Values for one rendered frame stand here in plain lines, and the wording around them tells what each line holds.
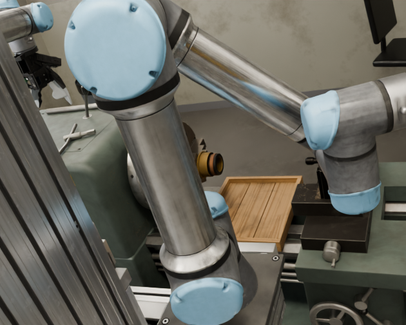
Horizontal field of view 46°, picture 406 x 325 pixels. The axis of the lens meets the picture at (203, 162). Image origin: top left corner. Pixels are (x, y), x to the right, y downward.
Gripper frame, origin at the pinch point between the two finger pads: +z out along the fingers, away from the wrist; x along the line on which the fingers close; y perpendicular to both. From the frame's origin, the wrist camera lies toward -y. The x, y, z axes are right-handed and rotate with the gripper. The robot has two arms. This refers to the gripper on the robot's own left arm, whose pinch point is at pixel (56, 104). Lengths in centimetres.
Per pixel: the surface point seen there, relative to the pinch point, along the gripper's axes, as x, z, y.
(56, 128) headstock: -17.9, 15.1, -12.9
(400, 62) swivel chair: 93, 91, -225
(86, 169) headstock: 13.8, 16.8, 13.6
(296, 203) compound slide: 74, 39, 2
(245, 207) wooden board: 51, 52, -12
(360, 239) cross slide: 93, 43, 11
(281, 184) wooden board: 61, 52, -27
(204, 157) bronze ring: 42, 29, -10
